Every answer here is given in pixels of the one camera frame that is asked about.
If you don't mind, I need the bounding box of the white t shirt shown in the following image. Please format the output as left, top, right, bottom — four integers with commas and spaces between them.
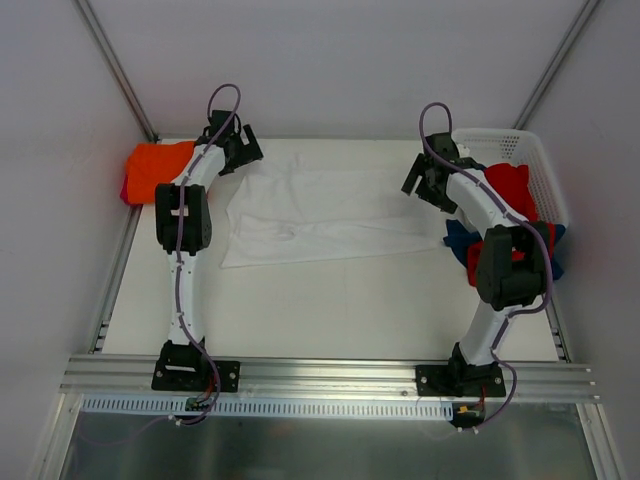
221, 156, 444, 268

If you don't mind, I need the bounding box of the rear aluminium frame bar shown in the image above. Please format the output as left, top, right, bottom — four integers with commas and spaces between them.
157, 132, 419, 143

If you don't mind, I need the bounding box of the left aluminium frame post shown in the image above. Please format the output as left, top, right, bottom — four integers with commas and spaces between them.
71, 0, 159, 143

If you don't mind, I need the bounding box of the folded orange t shirt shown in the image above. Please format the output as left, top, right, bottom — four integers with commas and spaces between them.
125, 141, 194, 205

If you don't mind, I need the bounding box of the white slotted cable duct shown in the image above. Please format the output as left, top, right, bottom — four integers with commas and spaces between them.
81, 395, 453, 421

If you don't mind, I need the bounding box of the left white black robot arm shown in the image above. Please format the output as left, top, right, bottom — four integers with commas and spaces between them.
151, 110, 263, 392

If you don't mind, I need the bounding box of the aluminium frame post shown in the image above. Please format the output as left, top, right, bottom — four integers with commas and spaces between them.
71, 0, 159, 143
512, 0, 604, 130

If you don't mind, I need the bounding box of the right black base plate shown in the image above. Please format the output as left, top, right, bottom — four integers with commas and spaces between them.
415, 363, 506, 398

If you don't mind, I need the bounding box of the aluminium mounting rail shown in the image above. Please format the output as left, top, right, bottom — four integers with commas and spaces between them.
60, 354, 602, 404

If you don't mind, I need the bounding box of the red t shirt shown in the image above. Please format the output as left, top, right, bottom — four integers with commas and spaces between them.
465, 163, 540, 287

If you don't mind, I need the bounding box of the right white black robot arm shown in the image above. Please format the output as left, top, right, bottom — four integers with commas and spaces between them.
402, 132, 553, 398

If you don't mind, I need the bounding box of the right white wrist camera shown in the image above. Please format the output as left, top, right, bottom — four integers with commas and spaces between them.
457, 144, 471, 158

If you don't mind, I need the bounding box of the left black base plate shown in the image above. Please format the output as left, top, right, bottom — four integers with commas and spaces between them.
151, 361, 241, 393

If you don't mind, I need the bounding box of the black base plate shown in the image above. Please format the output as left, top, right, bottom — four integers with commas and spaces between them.
151, 361, 241, 393
415, 363, 506, 398

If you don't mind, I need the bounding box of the white plastic laundry basket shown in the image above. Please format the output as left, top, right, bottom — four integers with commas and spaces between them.
452, 128, 570, 228

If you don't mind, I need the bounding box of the blue t shirt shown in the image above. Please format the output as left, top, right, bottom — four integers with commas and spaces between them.
443, 220, 566, 281

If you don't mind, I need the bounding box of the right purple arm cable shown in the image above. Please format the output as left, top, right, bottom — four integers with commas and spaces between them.
418, 102, 555, 401

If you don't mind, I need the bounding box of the right aluminium frame post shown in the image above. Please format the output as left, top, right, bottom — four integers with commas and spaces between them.
512, 0, 604, 130

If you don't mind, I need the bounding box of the folded pink t shirt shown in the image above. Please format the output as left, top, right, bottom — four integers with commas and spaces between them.
119, 176, 130, 205

